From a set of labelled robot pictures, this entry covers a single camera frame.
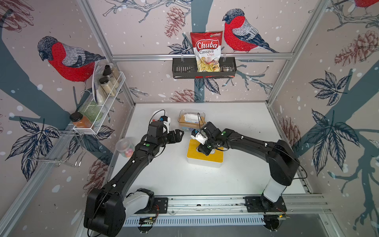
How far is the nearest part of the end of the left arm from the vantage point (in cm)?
62

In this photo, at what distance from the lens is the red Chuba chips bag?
31.7 inches

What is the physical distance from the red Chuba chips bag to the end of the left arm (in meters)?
0.42
